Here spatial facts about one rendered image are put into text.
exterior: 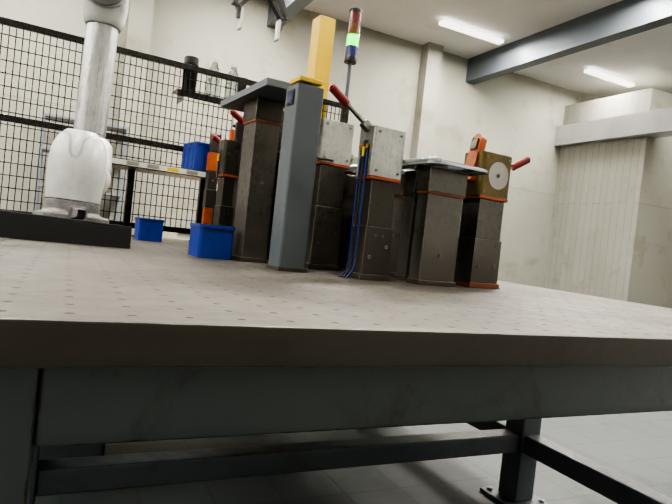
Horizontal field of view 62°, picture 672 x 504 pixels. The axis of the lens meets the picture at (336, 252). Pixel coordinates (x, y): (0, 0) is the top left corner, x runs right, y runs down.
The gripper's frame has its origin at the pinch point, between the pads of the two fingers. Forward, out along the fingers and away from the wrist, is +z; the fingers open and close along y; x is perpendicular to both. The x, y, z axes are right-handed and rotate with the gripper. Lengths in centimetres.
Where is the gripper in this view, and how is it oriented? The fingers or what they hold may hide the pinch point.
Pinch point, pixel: (258, 31)
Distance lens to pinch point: 205.1
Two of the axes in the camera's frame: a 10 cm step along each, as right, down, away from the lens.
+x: -4.9, -0.7, 8.7
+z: -1.1, 9.9, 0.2
